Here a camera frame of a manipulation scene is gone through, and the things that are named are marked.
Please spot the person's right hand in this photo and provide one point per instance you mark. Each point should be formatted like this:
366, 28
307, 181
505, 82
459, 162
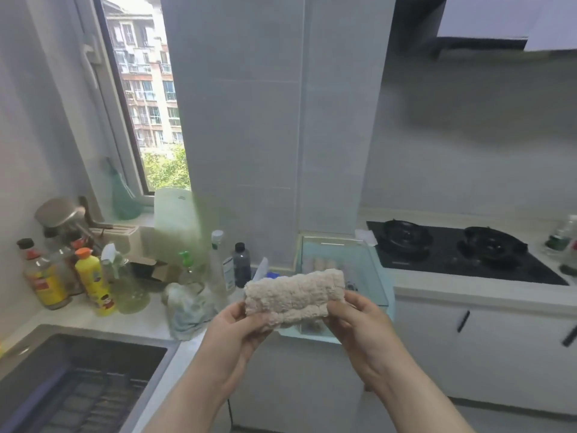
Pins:
369, 342

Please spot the person's left hand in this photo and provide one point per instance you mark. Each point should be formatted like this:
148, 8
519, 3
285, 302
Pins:
230, 347

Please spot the clear plastic storage bin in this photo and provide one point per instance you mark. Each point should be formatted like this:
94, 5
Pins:
365, 270

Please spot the brown cardboard box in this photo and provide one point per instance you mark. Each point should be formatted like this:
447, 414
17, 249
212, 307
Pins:
153, 268

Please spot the crumpled white plastic bag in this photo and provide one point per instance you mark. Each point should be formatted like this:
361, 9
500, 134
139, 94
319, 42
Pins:
189, 311

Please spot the clear bottle white cap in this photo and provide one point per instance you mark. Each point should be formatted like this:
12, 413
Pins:
221, 270

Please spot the dark bottle black cap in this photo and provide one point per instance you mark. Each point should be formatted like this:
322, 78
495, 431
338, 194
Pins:
242, 268

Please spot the blue white plastic packet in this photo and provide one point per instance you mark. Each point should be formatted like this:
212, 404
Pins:
261, 270

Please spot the green cap bottle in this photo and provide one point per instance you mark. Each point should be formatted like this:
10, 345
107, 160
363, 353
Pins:
189, 270

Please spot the white folded cloth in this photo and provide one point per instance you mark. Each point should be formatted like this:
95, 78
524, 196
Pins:
366, 236

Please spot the black burner grate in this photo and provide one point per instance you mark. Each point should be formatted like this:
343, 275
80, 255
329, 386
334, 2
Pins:
403, 234
491, 243

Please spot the black gas stove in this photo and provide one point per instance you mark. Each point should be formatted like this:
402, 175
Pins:
451, 261

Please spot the white base cabinet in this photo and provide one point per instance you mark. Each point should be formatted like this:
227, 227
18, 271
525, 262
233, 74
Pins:
496, 356

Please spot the pale green cutting board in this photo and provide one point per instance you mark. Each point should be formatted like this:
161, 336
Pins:
178, 225

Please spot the yellow squeeze bottle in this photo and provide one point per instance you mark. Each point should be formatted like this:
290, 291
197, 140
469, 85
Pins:
94, 284

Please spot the beige knife block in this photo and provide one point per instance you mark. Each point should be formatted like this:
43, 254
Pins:
117, 236

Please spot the dark blue sink rack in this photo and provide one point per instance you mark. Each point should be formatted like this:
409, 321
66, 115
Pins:
81, 401

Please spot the green glass bottle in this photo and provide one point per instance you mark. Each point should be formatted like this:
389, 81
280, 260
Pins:
125, 202

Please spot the grey kitchen sink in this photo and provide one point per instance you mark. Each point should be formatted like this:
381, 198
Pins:
27, 351

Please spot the stainless steel pot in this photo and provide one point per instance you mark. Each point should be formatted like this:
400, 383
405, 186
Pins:
58, 211

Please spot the clear bottle green label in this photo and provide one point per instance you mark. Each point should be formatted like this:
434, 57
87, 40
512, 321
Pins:
561, 234

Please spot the sauce bottle black cap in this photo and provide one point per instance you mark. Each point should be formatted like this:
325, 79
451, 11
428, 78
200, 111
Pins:
25, 244

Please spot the window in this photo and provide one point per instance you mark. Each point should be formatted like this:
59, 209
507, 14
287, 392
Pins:
148, 85

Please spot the range hood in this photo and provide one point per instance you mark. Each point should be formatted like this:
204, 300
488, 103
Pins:
496, 17

